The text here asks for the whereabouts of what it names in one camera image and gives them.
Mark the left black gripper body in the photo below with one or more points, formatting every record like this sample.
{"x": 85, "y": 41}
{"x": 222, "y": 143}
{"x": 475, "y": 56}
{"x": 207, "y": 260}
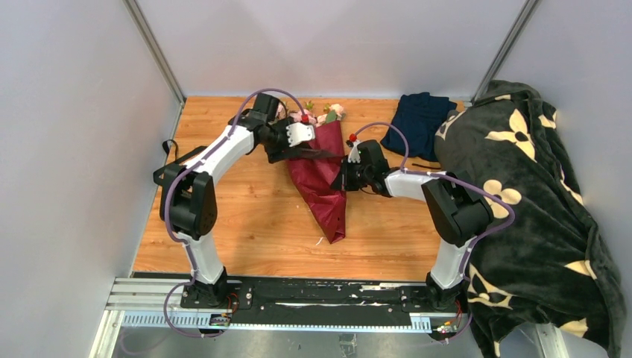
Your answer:
{"x": 278, "y": 140}

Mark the dark blue folded cloth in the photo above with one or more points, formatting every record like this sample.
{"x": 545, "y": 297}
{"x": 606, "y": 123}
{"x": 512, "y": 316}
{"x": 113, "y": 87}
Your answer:
{"x": 416, "y": 120}

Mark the black floral blanket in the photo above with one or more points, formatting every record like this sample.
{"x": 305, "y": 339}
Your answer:
{"x": 550, "y": 265}

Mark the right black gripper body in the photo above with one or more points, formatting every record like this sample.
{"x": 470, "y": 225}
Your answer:
{"x": 355, "y": 175}

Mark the black printed ribbon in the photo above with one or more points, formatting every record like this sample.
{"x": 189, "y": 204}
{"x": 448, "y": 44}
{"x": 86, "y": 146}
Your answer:
{"x": 216, "y": 159}

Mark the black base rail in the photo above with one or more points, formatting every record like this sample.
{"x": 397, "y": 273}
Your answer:
{"x": 313, "y": 303}

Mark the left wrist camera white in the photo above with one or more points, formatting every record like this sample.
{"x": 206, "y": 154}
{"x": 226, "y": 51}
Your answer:
{"x": 298, "y": 133}

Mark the maroon wrapping paper sheet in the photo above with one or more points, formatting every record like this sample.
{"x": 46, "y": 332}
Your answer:
{"x": 313, "y": 179}

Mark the pink fake flower bunch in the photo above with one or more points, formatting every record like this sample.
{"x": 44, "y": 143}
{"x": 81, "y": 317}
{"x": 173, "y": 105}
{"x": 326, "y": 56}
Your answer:
{"x": 329, "y": 114}

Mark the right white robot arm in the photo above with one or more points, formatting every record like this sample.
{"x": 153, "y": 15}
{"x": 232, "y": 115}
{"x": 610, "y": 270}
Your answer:
{"x": 459, "y": 213}

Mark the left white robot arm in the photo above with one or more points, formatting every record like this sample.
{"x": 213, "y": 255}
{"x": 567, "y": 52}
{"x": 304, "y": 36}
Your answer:
{"x": 188, "y": 204}

